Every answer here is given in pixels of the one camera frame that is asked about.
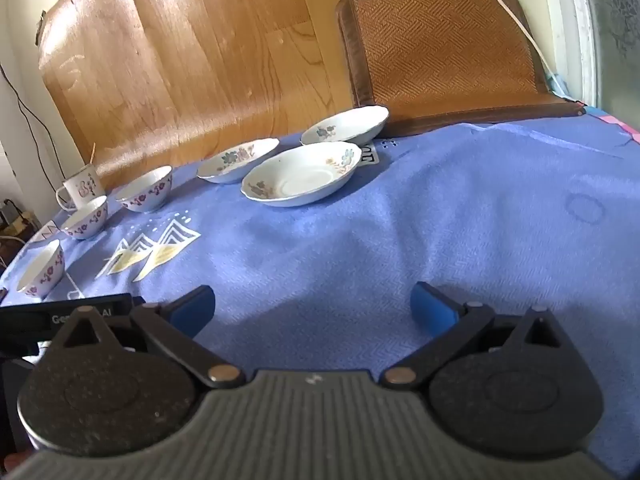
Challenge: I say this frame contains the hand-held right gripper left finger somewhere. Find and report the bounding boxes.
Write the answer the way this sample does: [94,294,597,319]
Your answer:
[64,285,246,389]

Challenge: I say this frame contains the white floral mug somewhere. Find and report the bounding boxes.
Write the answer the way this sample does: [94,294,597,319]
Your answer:
[55,164,98,211]

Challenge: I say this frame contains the wood pattern sheet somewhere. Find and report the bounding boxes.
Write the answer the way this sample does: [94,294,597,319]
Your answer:
[37,0,356,191]

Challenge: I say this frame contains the white frosted glass window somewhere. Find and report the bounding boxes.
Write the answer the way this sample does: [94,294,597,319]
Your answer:
[565,0,640,126]

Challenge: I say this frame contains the white cable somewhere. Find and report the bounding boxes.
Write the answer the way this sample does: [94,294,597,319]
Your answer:
[470,0,571,101]

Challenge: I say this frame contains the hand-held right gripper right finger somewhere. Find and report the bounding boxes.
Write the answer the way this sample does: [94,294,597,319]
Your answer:
[384,281,565,389]

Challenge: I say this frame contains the white floral bowl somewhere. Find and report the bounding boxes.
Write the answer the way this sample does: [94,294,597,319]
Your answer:
[60,195,109,240]
[115,165,174,214]
[16,239,66,298]

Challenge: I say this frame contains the black cable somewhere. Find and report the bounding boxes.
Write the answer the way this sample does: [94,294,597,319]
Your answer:
[0,62,66,196]

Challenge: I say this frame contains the brown woven mat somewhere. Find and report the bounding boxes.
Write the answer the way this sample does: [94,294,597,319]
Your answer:
[336,0,587,137]

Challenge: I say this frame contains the blue printed tablecloth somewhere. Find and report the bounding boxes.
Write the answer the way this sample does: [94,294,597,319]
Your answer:
[0,105,640,480]

